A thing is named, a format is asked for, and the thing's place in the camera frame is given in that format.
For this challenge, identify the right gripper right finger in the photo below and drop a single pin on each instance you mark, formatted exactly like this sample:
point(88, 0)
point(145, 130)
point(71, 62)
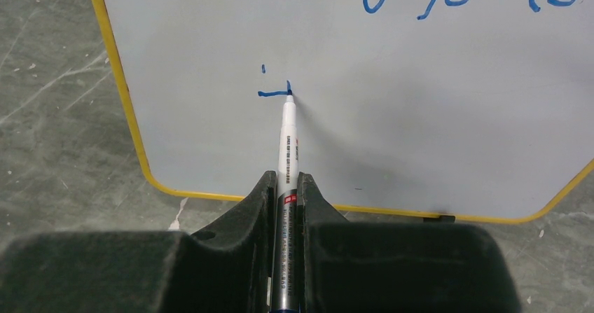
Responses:
point(398, 267)

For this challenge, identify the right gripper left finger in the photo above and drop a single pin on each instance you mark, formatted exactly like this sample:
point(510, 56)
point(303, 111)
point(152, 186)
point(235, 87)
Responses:
point(224, 267)

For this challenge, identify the white marker pen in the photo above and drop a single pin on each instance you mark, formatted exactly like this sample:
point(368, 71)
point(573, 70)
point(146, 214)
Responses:
point(284, 291)

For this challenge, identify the whiteboard with yellow frame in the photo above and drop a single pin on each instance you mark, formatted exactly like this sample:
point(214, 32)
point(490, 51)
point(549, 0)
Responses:
point(478, 108)

